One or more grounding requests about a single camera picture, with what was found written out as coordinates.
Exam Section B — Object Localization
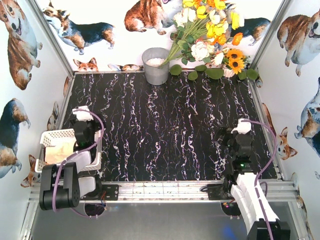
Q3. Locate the cream glove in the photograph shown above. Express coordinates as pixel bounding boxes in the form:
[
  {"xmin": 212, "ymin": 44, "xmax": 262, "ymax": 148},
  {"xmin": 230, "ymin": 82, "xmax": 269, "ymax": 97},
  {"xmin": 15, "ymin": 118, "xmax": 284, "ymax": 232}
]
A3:
[{"xmin": 44, "ymin": 141, "xmax": 75, "ymax": 164}]

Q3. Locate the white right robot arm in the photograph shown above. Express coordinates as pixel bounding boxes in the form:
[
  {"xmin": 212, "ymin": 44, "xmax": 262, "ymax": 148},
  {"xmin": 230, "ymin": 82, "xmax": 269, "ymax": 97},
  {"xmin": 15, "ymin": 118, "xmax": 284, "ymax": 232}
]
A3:
[{"xmin": 214, "ymin": 126, "xmax": 291, "ymax": 240}]

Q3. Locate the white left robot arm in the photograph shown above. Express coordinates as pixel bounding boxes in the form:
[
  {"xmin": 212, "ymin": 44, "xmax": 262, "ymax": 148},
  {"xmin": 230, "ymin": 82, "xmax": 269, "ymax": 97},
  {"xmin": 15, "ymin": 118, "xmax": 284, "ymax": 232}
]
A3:
[{"xmin": 39, "ymin": 118, "xmax": 104, "ymax": 212}]

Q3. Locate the white plastic storage basket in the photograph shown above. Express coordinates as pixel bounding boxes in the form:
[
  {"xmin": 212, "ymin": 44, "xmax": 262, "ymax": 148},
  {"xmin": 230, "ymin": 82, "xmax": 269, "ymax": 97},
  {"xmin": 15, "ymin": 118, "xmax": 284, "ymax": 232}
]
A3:
[{"xmin": 34, "ymin": 128, "xmax": 102, "ymax": 173}]

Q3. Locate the large green moss stone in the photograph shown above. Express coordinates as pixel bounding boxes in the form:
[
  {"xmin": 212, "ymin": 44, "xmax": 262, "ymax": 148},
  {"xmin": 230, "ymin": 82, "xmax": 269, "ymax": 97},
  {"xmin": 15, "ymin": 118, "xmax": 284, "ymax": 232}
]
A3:
[{"xmin": 204, "ymin": 68, "xmax": 224, "ymax": 80}]

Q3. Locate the white sunflower pot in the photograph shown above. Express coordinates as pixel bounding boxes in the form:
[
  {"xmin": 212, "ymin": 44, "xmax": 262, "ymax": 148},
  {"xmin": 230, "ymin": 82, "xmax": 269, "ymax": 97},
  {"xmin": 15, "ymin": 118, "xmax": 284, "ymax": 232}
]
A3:
[{"xmin": 223, "ymin": 68, "xmax": 235, "ymax": 78}]

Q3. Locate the green moss stone right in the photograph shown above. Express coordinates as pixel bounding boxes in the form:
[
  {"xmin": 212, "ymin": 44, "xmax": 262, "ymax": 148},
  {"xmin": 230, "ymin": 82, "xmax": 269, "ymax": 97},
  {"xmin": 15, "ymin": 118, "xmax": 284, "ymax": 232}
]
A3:
[{"xmin": 246, "ymin": 68, "xmax": 259, "ymax": 81}]

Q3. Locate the sunflower bunch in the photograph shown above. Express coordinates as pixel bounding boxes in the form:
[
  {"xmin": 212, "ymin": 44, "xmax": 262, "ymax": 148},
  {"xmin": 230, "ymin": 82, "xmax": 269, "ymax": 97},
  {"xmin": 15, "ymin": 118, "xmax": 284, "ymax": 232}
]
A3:
[{"xmin": 222, "ymin": 48, "xmax": 250, "ymax": 75}]

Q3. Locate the green moss stone far left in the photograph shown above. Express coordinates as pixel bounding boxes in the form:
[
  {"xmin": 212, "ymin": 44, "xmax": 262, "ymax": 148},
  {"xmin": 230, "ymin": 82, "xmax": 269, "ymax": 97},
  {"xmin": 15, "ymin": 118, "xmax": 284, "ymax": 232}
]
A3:
[{"xmin": 169, "ymin": 64, "xmax": 182, "ymax": 76}]

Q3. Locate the grey metal bucket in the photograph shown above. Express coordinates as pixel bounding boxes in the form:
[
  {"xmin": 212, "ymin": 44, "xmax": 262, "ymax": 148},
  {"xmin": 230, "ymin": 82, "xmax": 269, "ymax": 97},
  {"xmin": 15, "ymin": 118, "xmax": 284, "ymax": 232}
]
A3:
[{"xmin": 141, "ymin": 47, "xmax": 170, "ymax": 86}]

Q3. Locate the artificial flower bouquet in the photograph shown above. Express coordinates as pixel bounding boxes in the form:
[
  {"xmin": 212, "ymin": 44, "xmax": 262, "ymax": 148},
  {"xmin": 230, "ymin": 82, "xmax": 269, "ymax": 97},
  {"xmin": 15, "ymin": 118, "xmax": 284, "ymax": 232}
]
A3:
[{"xmin": 164, "ymin": 0, "xmax": 245, "ymax": 65}]

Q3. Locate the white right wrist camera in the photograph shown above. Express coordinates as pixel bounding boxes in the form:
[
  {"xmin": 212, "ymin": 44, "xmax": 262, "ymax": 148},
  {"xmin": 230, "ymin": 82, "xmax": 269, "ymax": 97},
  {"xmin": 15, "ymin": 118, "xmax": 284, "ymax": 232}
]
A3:
[{"xmin": 230, "ymin": 118, "xmax": 252, "ymax": 135}]

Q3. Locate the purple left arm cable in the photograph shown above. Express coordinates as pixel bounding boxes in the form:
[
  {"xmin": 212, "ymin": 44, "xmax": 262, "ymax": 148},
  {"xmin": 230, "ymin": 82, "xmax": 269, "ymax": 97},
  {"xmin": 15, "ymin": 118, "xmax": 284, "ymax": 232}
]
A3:
[{"xmin": 51, "ymin": 109, "xmax": 105, "ymax": 218}]

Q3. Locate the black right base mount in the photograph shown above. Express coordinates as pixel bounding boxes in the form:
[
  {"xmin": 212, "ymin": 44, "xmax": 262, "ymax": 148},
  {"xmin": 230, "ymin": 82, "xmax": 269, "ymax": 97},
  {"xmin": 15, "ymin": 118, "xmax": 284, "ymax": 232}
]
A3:
[{"xmin": 200, "ymin": 174, "xmax": 235, "ymax": 201}]

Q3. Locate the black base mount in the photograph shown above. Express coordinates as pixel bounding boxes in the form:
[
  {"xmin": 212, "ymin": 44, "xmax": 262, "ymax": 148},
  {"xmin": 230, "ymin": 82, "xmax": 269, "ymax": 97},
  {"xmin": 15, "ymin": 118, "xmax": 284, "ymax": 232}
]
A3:
[
  {"xmin": 200, "ymin": 174, "xmax": 235, "ymax": 201},
  {"xmin": 81, "ymin": 178, "xmax": 119, "ymax": 201}
]

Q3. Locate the aluminium frame rail right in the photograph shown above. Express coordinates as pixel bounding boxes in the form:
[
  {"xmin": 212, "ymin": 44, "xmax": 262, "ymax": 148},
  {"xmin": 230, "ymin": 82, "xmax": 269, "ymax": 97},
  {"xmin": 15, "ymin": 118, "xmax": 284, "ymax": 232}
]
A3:
[{"xmin": 247, "ymin": 80, "xmax": 277, "ymax": 182}]

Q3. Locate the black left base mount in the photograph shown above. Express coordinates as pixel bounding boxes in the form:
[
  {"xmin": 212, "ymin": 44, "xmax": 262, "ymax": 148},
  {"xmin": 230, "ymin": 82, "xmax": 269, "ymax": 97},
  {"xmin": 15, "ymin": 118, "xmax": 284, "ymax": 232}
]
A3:
[{"xmin": 81, "ymin": 178, "xmax": 119, "ymax": 201}]

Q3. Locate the aluminium front rail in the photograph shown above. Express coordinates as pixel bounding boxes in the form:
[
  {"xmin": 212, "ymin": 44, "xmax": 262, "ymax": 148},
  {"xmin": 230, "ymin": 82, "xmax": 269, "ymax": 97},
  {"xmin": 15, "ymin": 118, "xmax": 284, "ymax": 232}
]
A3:
[{"xmin": 28, "ymin": 181, "xmax": 300, "ymax": 202}]

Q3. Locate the aluminium frame post right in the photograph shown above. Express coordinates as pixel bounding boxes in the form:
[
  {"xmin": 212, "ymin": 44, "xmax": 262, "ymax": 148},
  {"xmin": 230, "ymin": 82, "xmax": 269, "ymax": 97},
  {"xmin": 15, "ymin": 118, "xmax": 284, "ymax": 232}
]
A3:
[{"xmin": 248, "ymin": 0, "xmax": 293, "ymax": 73}]

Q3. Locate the aluminium frame post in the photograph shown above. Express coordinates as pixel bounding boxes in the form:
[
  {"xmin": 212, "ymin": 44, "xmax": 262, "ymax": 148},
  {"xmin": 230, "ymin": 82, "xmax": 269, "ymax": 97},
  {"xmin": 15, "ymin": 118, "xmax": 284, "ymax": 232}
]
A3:
[
  {"xmin": 27, "ymin": 0, "xmax": 76, "ymax": 78},
  {"xmin": 248, "ymin": 0, "xmax": 293, "ymax": 73}
]

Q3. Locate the aluminium frame post left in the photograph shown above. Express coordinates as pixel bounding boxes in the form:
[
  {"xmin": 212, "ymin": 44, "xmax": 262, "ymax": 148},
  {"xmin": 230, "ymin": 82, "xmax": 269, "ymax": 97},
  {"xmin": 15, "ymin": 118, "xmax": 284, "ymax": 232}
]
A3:
[{"xmin": 27, "ymin": 0, "xmax": 76, "ymax": 78}]

